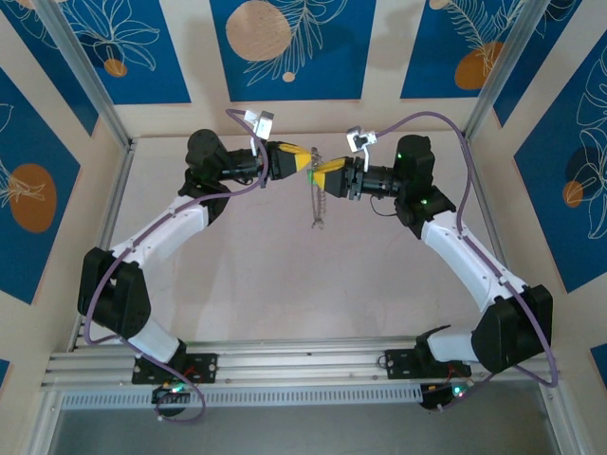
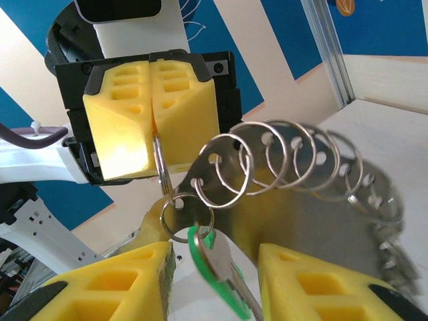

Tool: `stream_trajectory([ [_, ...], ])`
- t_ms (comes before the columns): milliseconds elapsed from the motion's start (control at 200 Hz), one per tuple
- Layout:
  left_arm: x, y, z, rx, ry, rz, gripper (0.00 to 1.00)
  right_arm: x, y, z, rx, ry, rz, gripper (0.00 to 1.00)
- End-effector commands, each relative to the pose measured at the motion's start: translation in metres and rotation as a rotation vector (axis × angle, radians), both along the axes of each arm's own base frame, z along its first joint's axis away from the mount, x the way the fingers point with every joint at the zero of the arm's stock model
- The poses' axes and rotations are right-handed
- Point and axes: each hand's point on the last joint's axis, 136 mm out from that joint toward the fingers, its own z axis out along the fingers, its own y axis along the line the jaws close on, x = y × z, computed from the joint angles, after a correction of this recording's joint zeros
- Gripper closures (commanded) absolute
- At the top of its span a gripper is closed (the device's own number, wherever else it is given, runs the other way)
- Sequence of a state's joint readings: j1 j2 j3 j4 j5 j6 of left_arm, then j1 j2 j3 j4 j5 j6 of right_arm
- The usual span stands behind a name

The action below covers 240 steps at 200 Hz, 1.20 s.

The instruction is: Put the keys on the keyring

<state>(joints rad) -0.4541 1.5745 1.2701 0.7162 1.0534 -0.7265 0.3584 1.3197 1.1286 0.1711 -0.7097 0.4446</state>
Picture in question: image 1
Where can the black controller board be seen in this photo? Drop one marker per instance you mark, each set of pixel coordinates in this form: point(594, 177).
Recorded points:
point(434, 395)
point(166, 395)

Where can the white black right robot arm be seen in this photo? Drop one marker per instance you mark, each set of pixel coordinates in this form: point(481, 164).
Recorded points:
point(465, 256)

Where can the small green key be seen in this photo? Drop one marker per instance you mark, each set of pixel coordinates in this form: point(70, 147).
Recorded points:
point(310, 176)

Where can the aluminium frame post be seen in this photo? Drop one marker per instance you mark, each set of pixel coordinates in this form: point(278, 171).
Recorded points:
point(88, 71)
point(502, 71)

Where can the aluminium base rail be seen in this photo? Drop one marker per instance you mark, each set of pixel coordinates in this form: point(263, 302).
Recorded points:
point(308, 362)

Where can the aluminium table edge rail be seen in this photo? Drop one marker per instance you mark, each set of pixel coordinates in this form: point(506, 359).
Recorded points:
point(495, 227)
point(117, 189)

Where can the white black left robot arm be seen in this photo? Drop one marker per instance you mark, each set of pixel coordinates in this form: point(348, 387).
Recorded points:
point(161, 232)

